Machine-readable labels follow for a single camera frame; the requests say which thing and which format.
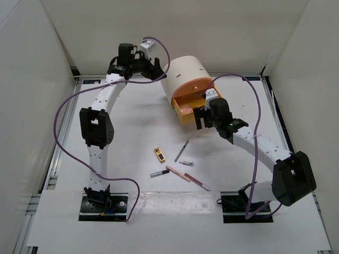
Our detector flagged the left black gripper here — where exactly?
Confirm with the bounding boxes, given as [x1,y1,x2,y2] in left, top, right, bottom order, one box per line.
[129,50,166,82]

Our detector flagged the yellow drawer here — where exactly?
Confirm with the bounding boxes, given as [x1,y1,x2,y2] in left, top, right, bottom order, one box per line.
[169,86,221,125]

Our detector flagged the cream drawer organizer box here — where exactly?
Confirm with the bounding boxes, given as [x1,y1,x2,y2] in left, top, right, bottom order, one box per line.
[160,56,211,102]

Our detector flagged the pink top drawer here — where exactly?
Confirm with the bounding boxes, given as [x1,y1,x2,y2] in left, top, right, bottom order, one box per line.
[172,77,212,98]

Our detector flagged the gold black lipstick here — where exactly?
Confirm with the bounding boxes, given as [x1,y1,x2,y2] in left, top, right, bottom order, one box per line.
[154,147,165,163]

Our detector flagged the silver black mascara tube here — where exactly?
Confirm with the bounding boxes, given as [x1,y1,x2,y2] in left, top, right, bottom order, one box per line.
[150,169,169,178]

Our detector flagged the clear plastic tube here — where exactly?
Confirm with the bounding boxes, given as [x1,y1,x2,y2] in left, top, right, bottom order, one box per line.
[179,161,194,167]

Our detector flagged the pink pencil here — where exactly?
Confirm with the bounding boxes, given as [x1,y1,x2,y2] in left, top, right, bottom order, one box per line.
[165,165,191,182]

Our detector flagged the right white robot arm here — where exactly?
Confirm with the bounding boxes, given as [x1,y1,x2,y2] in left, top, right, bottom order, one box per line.
[193,98,316,212]

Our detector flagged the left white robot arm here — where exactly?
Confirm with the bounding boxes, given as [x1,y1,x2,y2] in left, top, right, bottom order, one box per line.
[79,40,165,212]

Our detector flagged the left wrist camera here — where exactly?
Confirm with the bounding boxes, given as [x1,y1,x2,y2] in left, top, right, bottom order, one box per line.
[140,40,155,55]

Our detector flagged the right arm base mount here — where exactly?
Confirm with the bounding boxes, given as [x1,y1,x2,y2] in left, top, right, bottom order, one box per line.
[218,184,274,224]

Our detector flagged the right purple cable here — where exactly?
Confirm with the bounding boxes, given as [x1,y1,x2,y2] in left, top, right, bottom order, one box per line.
[202,74,281,220]

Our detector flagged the purple cable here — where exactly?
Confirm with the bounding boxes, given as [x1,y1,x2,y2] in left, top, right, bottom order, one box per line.
[53,36,171,222]
[202,74,281,220]

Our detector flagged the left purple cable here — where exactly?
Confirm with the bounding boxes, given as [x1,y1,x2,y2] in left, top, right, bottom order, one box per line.
[53,36,171,222]

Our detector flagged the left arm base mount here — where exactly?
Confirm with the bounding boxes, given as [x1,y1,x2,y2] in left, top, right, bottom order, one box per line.
[78,186,129,222]

